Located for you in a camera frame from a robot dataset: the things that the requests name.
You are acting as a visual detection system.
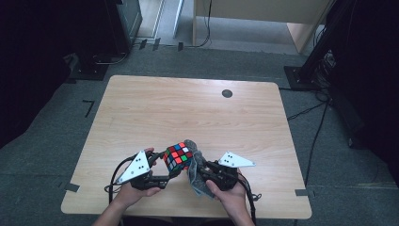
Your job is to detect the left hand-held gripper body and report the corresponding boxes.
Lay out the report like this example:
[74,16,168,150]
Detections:
[113,150,172,191]

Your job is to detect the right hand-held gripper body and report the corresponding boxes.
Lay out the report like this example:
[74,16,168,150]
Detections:
[205,151,257,192]

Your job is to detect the gray fluffy cloth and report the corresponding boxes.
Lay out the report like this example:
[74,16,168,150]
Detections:
[183,138,218,200]

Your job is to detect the multicoloured puzzle cube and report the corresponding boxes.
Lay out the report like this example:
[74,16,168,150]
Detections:
[162,141,194,172]

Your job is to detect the person's right hand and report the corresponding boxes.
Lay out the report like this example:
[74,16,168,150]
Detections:
[205,168,249,218]

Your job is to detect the person's dark clothing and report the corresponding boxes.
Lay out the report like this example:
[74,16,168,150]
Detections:
[120,216,234,226]

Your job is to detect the gray tape piece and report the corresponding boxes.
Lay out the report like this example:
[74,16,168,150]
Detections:
[294,188,315,198]
[63,182,81,193]

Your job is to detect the black angled floor tape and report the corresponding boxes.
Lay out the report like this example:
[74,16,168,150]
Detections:
[82,99,95,119]

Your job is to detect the black cabinet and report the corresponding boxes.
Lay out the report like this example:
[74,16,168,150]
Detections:
[74,0,144,64]

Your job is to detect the black metal stand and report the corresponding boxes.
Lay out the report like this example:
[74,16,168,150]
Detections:
[283,0,359,92]

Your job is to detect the light wooden desk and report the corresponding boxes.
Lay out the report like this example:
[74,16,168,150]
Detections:
[191,0,334,55]

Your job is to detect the left hand-held gripper cable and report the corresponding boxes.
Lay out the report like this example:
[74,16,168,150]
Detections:
[104,155,139,205]

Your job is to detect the hand-held gripper cable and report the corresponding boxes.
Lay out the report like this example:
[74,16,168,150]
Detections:
[237,173,263,226]
[104,155,139,205]

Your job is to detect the right hand-held gripper cable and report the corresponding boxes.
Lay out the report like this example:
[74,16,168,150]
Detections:
[237,173,263,226]

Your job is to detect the long black floor cable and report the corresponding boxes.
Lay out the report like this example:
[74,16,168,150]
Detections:
[304,102,329,189]

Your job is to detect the short black floor cable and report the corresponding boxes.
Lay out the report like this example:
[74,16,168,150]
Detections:
[286,101,327,122]

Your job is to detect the black coiled cable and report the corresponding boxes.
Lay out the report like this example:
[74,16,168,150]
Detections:
[91,51,129,66]

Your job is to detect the black stand base plate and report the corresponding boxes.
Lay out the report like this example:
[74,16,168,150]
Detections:
[68,60,109,82]

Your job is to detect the black hanging cable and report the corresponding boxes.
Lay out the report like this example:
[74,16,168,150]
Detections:
[184,0,214,49]

